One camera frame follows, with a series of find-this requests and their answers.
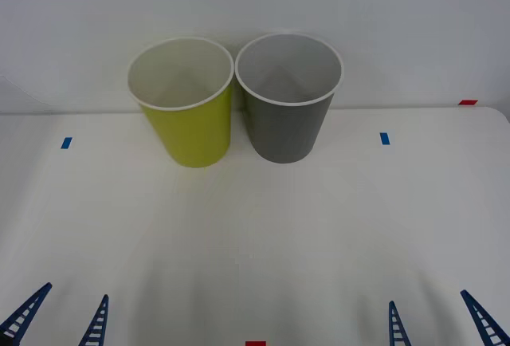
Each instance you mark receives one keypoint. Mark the yellow-green plastic bin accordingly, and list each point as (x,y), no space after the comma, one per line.
(195,134)

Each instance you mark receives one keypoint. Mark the grey plastic bin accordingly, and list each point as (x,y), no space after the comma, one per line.
(285,130)

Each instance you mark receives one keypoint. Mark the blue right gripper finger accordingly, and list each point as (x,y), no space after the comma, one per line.
(397,328)
(484,322)

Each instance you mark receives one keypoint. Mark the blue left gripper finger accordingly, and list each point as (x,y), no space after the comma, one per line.
(96,324)
(28,314)

